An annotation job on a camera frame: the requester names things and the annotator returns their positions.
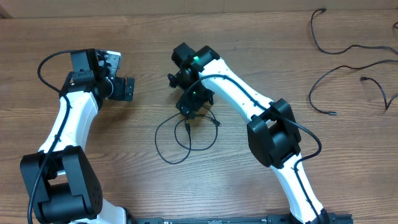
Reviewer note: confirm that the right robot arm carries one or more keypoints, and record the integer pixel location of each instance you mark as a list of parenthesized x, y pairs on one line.
[(273, 134)]

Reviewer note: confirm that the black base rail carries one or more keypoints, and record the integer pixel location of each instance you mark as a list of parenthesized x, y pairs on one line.
[(270, 219)]

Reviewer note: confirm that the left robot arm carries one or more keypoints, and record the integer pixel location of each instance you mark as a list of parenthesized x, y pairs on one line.
[(60, 181)]

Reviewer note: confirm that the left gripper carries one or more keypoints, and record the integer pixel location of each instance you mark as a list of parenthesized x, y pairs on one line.
[(119, 93)]

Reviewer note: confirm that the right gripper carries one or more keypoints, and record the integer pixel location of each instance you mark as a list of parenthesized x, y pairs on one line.
[(188, 100)]

